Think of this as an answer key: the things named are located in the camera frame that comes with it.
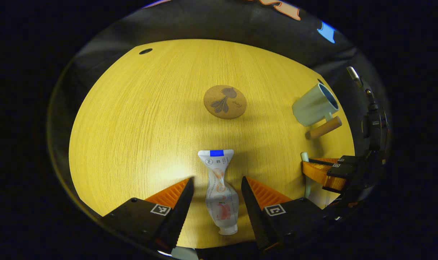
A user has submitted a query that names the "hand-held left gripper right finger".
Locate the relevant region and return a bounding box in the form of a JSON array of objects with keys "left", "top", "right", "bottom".
[{"left": 241, "top": 176, "right": 331, "bottom": 252}]

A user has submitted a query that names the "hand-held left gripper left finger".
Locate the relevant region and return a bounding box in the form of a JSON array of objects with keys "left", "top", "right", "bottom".
[{"left": 102, "top": 177, "right": 194, "bottom": 253}]

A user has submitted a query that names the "white toothpaste tube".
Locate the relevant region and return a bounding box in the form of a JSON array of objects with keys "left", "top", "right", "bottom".
[{"left": 198, "top": 149, "right": 239, "bottom": 236}]

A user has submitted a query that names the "pale green cup wooden handle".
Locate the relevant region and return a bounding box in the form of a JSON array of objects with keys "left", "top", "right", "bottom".
[{"left": 292, "top": 83, "right": 343, "bottom": 140}]

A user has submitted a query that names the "round cork coaster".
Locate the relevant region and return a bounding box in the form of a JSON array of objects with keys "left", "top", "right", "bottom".
[{"left": 203, "top": 84, "right": 247, "bottom": 120}]

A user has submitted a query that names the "wooden desktop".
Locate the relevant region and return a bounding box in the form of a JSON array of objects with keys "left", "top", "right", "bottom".
[{"left": 69, "top": 39, "right": 355, "bottom": 250}]

